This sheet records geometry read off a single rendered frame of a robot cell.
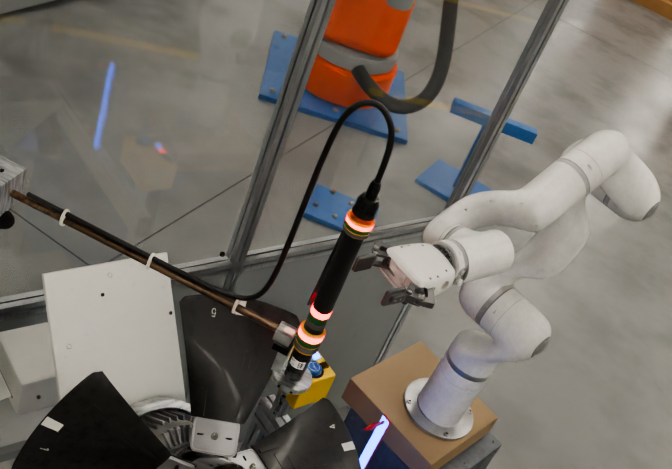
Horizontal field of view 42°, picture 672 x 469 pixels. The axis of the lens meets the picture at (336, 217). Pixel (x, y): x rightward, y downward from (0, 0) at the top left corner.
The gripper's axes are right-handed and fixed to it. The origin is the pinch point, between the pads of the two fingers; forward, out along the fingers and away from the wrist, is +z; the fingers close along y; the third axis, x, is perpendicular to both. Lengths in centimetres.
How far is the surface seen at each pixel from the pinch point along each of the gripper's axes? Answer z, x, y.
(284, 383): 12.5, -19.8, -1.4
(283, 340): 13.2, -12.4, 1.9
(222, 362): 13.3, -30.4, 13.7
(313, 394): -26, -64, 21
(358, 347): -103, -123, 70
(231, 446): 14.9, -40.5, 2.3
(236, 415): 13.4, -36.0, 5.4
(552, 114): -443, -164, 247
